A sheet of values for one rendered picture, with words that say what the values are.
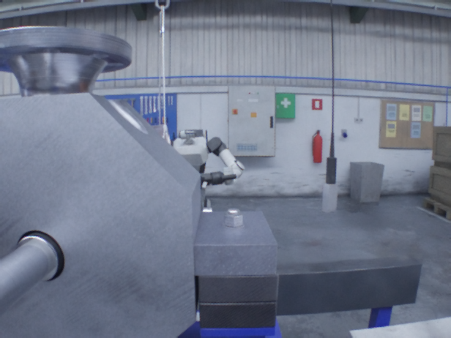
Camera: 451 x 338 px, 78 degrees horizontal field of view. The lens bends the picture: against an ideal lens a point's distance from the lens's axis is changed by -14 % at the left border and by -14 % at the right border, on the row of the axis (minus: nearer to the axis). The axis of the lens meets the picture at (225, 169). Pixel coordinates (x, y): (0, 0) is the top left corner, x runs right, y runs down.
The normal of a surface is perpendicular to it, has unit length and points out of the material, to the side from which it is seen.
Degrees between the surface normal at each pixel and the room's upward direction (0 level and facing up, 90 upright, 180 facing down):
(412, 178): 90
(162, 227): 90
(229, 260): 90
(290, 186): 90
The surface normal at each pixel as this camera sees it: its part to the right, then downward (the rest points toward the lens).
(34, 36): 0.28, 0.13
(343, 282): 0.02, 0.14
